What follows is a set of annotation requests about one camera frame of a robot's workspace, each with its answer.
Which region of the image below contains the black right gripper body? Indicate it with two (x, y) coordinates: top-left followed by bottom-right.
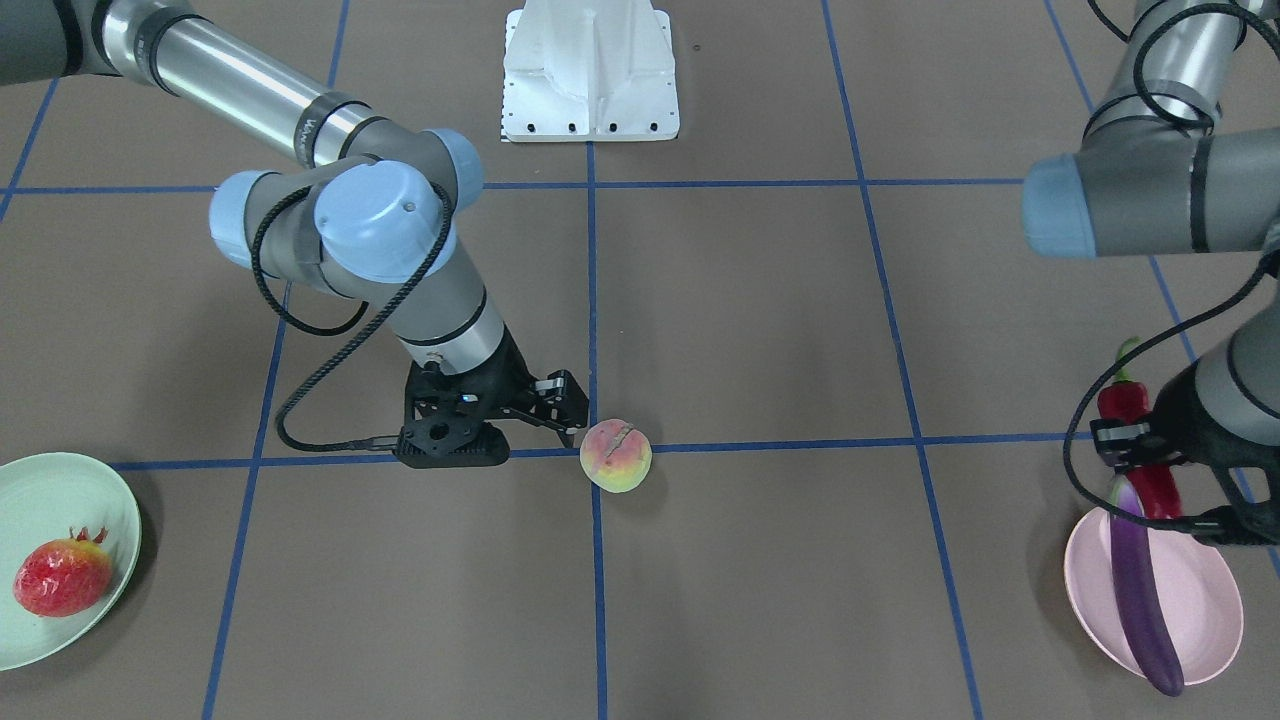
(392, 332), (589, 469)

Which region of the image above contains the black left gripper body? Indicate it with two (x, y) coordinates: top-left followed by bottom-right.
(1091, 363), (1277, 546)

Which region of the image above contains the peach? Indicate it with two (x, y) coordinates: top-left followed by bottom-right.
(579, 419), (653, 495)

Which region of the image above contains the red chili pepper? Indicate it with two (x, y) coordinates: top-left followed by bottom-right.
(1091, 366), (1183, 520)

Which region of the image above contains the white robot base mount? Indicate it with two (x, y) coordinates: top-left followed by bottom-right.
(500, 1), (681, 143)

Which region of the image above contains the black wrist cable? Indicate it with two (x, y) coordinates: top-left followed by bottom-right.
(250, 181), (456, 454)

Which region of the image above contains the brown paper table cover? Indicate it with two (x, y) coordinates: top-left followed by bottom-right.
(1, 1), (1277, 719)

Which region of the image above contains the light green plate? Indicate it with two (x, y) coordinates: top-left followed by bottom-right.
(1, 452), (142, 671)

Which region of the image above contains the purple eggplant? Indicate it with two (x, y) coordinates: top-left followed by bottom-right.
(1107, 478), (1185, 697)

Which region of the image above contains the red pomegranate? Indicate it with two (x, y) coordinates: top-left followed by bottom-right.
(12, 527), (114, 618)

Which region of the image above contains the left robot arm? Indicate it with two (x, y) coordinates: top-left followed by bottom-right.
(1021, 1), (1279, 546)

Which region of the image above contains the pink plate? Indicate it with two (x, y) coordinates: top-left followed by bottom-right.
(1062, 509), (1244, 685)

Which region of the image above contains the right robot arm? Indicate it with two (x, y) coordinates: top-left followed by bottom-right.
(3, 1), (589, 469)

